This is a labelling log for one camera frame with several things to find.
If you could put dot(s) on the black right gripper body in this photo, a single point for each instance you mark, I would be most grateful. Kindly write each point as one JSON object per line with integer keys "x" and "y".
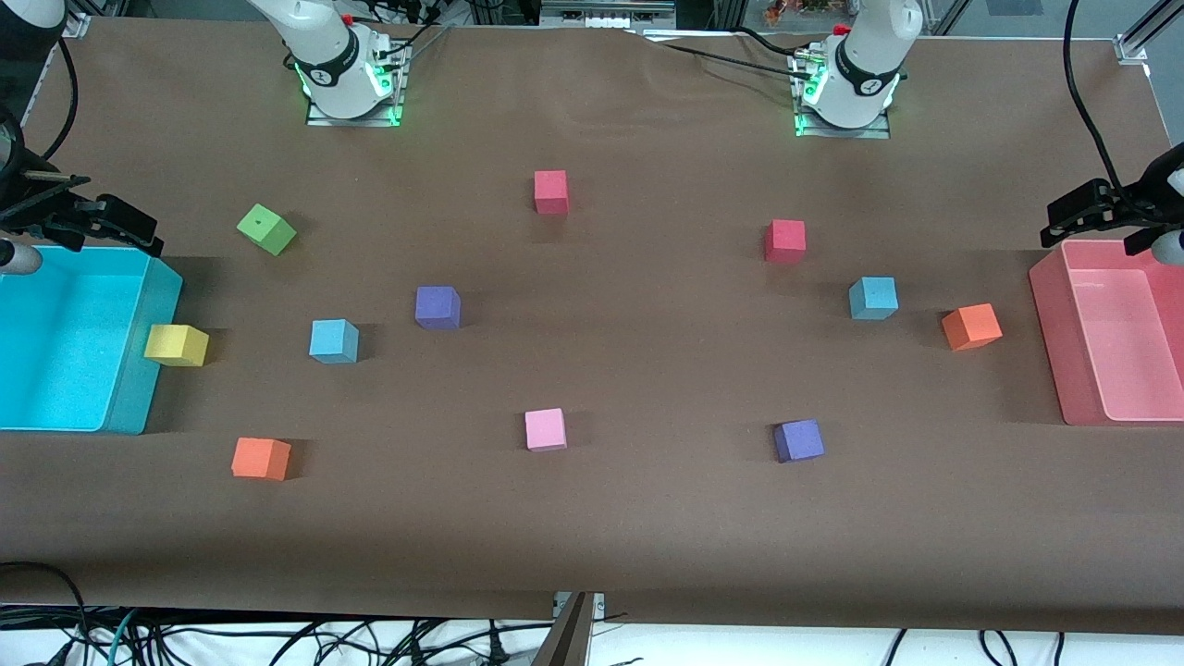
{"x": 39, "y": 209}

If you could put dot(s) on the light blue foam block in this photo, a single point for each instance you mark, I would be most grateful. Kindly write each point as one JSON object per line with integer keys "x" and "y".
{"x": 333, "y": 342}
{"x": 873, "y": 299}

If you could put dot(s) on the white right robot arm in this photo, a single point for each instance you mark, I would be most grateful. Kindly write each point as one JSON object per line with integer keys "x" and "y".
{"x": 333, "y": 65}

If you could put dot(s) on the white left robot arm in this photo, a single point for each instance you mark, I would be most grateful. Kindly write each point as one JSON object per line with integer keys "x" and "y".
{"x": 856, "y": 79}

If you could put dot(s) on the cyan plastic bin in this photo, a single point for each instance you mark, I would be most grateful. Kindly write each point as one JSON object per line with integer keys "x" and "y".
{"x": 55, "y": 351}

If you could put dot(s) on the yellow foam block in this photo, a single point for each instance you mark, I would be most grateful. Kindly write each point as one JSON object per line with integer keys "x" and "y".
{"x": 176, "y": 345}

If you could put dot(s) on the pink plastic bin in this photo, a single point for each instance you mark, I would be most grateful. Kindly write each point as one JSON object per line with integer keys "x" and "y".
{"x": 1124, "y": 342}

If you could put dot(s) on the green foam block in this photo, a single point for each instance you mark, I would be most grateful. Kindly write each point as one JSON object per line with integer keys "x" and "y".
{"x": 266, "y": 229}

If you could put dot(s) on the orange foam block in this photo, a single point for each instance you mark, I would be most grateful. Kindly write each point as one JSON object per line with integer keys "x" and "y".
{"x": 971, "y": 327}
{"x": 260, "y": 459}

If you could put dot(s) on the red foam block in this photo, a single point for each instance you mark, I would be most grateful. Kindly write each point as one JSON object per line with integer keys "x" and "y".
{"x": 784, "y": 241}
{"x": 550, "y": 192}

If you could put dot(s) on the purple foam block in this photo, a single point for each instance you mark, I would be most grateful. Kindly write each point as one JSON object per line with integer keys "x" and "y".
{"x": 798, "y": 441}
{"x": 437, "y": 308}

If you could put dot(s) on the pink foam block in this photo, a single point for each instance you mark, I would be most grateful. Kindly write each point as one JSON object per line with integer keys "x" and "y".
{"x": 545, "y": 430}

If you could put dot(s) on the grey metal rack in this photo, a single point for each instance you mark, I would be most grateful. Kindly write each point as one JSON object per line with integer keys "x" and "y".
{"x": 601, "y": 11}

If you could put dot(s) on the brown table cloth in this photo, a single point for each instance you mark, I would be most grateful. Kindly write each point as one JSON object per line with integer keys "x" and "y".
{"x": 592, "y": 518}

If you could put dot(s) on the aluminium corner bracket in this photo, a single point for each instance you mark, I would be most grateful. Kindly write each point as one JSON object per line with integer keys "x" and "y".
{"x": 76, "y": 26}
{"x": 1130, "y": 48}

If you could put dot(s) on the aluminium frame profile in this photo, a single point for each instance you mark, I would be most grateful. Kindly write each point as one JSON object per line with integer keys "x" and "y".
{"x": 1161, "y": 18}

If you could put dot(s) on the small metal bracket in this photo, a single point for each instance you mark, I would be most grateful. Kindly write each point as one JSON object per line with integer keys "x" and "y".
{"x": 599, "y": 603}

